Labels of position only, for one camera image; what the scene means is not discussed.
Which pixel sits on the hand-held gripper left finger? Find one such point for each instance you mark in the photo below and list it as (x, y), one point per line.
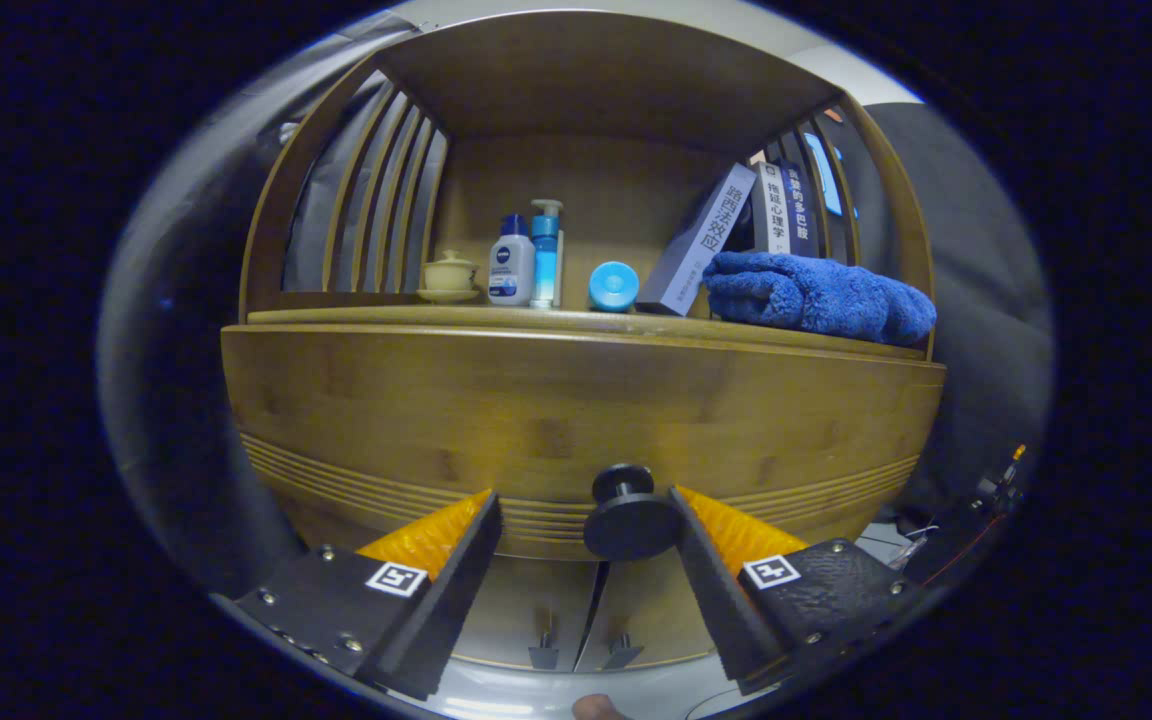
(456, 580)

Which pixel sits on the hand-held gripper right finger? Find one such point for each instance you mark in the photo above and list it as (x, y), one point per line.
(711, 580)

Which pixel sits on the black drawer knob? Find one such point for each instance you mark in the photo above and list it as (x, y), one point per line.
(628, 525)

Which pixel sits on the wooden drawer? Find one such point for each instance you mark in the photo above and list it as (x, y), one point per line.
(536, 400)

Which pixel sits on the blue squeeze tube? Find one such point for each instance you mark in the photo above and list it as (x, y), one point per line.
(613, 287)

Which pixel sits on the wooden cabinet door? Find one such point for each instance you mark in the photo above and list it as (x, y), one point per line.
(646, 610)
(526, 600)

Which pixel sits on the wooden countertop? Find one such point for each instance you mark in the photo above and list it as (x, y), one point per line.
(436, 315)

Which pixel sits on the wooden cabinet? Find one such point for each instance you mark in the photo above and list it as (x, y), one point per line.
(596, 80)

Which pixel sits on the black device with orange part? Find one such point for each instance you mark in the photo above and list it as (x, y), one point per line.
(956, 540)

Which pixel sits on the folded blue towel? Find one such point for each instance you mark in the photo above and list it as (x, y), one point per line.
(816, 295)

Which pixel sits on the beige lidded teacup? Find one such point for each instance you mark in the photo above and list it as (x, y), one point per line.
(449, 275)

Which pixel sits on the white lotion bottle blue cap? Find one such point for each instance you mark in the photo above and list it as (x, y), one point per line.
(511, 270)

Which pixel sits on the slim white tube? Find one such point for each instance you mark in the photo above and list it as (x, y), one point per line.
(560, 270)

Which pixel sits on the blue pump bottle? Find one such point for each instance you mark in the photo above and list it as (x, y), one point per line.
(544, 255)

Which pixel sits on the grey leaning book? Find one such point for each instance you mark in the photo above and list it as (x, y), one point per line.
(701, 240)

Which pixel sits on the white spine book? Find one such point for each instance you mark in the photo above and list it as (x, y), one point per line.
(772, 210)

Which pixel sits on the dark blue spine book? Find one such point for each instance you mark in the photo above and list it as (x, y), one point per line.
(802, 210)

